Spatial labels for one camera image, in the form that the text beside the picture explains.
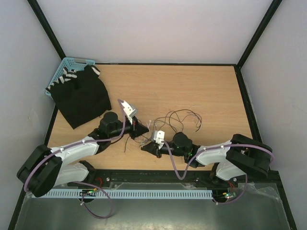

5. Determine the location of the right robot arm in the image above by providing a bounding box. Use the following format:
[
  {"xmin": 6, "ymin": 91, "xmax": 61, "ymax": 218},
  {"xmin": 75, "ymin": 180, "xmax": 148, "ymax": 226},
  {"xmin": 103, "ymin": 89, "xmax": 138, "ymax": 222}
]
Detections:
[{"xmin": 141, "ymin": 131, "xmax": 275, "ymax": 186}]

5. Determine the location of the left circuit board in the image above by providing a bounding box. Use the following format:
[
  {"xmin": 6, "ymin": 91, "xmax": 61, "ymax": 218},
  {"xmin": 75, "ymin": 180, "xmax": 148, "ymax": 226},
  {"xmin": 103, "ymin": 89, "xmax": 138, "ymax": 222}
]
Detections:
[{"xmin": 79, "ymin": 189, "xmax": 97, "ymax": 196}]

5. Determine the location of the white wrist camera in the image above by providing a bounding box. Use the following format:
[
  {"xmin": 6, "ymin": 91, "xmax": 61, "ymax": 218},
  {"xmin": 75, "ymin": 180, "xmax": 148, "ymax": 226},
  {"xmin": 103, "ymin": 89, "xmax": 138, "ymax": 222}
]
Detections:
[
  {"xmin": 151, "ymin": 130, "xmax": 165, "ymax": 148},
  {"xmin": 120, "ymin": 101, "xmax": 138, "ymax": 124}
]

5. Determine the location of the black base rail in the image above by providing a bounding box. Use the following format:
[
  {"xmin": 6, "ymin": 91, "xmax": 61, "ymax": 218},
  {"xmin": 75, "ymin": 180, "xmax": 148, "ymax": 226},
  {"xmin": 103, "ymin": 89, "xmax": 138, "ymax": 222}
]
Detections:
[{"xmin": 83, "ymin": 169, "xmax": 237, "ymax": 188}]

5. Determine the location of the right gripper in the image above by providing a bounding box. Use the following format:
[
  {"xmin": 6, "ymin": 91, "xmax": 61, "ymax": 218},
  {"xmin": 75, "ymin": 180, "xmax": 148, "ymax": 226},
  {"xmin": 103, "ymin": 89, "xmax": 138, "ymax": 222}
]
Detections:
[{"xmin": 141, "ymin": 141, "xmax": 187, "ymax": 159}]

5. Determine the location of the light blue plastic basket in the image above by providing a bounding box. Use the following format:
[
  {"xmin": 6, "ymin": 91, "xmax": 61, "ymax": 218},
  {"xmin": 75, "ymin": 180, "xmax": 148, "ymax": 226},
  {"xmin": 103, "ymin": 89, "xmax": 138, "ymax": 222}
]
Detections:
[{"xmin": 49, "ymin": 57, "xmax": 95, "ymax": 86}]

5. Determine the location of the left black frame post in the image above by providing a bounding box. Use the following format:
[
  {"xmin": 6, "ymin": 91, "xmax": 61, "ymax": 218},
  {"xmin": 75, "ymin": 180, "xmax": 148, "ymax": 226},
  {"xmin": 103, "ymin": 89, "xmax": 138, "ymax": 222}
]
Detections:
[{"xmin": 27, "ymin": 0, "xmax": 66, "ymax": 59}]

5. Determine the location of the light blue slotted cable duct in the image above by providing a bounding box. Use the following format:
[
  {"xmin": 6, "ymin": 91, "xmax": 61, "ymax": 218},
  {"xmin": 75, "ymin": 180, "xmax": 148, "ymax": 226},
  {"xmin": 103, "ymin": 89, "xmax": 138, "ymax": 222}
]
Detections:
[{"xmin": 42, "ymin": 189, "xmax": 212, "ymax": 200}]

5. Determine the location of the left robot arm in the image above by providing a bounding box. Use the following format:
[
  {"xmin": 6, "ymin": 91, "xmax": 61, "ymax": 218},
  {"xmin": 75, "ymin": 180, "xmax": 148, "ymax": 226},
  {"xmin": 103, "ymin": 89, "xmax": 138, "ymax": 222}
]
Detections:
[{"xmin": 17, "ymin": 112, "xmax": 149, "ymax": 197}]

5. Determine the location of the right circuit board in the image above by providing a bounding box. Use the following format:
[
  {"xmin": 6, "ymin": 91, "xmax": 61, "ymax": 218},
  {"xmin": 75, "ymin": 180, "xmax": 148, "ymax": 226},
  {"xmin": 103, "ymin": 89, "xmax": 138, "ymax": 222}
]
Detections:
[{"xmin": 223, "ymin": 192, "xmax": 236, "ymax": 199}]

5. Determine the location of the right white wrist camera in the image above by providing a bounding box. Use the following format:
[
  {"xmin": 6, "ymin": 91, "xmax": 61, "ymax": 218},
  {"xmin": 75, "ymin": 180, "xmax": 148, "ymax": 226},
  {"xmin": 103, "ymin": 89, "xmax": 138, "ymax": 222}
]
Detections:
[{"xmin": 151, "ymin": 130, "xmax": 165, "ymax": 148}]

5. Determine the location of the black white striped cloth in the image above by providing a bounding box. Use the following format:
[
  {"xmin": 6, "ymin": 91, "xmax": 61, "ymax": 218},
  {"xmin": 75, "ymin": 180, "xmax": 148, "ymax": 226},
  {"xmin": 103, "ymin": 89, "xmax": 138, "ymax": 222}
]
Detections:
[{"xmin": 46, "ymin": 65, "xmax": 100, "ymax": 92}]

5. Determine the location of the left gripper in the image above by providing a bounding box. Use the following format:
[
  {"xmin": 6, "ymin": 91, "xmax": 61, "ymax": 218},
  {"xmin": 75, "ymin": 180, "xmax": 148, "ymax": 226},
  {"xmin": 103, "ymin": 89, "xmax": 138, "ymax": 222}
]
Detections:
[{"xmin": 109, "ymin": 115, "xmax": 149, "ymax": 139}]

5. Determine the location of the black frame post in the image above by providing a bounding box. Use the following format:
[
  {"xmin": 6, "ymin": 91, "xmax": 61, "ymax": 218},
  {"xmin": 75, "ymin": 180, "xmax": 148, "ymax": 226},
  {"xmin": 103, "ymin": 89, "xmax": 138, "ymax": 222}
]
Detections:
[
  {"xmin": 237, "ymin": 0, "xmax": 282, "ymax": 69},
  {"xmin": 27, "ymin": 0, "xmax": 66, "ymax": 59}
]

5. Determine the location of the circuit board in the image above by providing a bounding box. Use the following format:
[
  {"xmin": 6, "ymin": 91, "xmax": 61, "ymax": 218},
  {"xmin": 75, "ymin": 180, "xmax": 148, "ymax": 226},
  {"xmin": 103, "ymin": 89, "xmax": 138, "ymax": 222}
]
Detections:
[
  {"xmin": 223, "ymin": 192, "xmax": 236, "ymax": 199},
  {"xmin": 79, "ymin": 189, "xmax": 97, "ymax": 196}
]

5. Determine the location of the white thin wire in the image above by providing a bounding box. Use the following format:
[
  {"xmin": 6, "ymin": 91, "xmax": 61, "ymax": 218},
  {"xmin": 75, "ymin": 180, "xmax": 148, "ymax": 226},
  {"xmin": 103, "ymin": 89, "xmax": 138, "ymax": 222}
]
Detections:
[{"xmin": 139, "ymin": 105, "xmax": 202, "ymax": 148}]

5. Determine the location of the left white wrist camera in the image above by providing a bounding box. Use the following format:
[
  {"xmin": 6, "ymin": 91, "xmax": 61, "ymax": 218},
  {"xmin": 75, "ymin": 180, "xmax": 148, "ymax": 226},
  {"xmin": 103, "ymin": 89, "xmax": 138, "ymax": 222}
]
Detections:
[{"xmin": 120, "ymin": 101, "xmax": 138, "ymax": 124}]

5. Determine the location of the right black frame post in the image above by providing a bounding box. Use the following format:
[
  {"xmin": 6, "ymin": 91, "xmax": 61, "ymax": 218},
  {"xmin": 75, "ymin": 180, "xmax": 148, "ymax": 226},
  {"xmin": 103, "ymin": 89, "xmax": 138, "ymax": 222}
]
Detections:
[{"xmin": 237, "ymin": 0, "xmax": 282, "ymax": 69}]

